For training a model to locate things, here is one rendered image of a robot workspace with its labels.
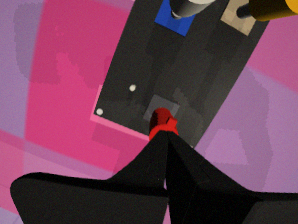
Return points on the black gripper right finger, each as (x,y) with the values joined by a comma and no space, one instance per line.
(201,194)

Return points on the black circuit board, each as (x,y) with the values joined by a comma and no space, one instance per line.
(182,51)

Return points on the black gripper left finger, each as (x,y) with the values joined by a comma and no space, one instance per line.
(136,195)

